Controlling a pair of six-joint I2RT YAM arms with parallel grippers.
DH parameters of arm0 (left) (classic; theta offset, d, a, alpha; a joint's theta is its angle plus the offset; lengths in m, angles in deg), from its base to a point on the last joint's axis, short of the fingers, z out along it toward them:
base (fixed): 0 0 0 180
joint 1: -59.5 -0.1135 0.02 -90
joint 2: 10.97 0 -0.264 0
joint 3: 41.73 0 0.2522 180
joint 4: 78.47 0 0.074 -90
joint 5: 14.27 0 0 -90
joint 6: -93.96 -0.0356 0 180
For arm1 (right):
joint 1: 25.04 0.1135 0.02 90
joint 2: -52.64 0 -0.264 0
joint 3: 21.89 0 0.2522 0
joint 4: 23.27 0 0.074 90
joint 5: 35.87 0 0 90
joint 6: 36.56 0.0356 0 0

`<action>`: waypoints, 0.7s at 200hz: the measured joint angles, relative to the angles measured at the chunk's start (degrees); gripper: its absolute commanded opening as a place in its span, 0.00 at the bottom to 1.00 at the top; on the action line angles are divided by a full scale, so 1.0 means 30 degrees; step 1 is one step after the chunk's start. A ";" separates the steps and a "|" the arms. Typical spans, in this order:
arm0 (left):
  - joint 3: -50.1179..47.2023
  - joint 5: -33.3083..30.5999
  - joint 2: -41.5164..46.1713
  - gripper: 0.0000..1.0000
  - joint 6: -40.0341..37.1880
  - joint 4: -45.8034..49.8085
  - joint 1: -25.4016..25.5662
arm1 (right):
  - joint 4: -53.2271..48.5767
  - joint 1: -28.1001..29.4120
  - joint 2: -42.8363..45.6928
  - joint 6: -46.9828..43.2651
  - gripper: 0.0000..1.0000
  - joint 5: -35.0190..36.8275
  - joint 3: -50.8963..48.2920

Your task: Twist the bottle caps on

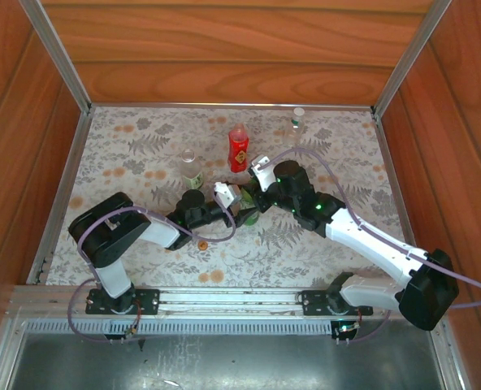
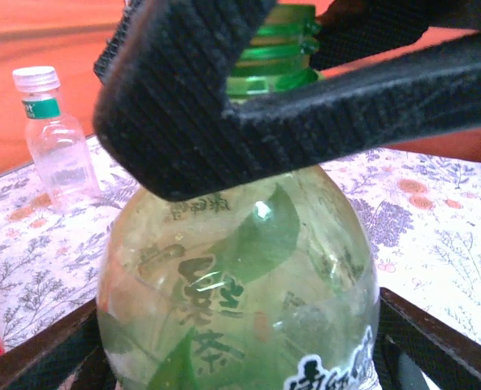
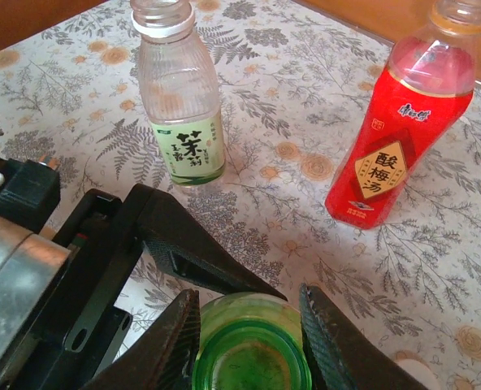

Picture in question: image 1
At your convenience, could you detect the green plastic bottle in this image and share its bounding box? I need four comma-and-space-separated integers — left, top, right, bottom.
238, 184, 260, 227

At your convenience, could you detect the red plastic bottle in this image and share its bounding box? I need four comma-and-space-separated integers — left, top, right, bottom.
227, 123, 250, 174

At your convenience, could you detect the clear bottle with green label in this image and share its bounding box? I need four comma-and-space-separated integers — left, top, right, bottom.
180, 149, 206, 193

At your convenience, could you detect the small clear bottle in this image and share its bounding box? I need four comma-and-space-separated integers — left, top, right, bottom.
283, 106, 306, 145

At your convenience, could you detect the floral tablecloth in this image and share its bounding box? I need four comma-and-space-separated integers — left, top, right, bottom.
45, 106, 412, 288

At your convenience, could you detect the grey metal sheet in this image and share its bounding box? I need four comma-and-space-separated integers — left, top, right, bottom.
8, 332, 444, 390

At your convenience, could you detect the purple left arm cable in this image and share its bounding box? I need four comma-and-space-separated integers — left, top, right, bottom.
67, 205, 237, 346

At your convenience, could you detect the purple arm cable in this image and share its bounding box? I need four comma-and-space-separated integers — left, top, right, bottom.
258, 146, 481, 346
67, 205, 237, 346

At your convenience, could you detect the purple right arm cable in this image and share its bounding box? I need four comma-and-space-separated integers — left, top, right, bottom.
258, 146, 481, 346

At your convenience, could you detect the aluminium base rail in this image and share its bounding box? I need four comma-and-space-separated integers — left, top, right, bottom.
4, 284, 447, 322

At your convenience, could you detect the aluminium frame rail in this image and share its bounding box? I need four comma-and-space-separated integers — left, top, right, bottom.
26, 109, 93, 285
89, 102, 376, 113
370, 106, 428, 285

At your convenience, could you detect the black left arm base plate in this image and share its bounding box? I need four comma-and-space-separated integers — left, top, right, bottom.
84, 288, 161, 316

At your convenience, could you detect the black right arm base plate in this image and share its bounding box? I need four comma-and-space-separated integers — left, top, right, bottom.
301, 288, 375, 317

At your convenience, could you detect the grey slotted cable duct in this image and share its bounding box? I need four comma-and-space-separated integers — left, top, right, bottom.
23, 318, 432, 336

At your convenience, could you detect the aluminium frame post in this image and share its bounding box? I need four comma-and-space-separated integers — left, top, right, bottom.
19, 0, 94, 117
370, 0, 453, 117

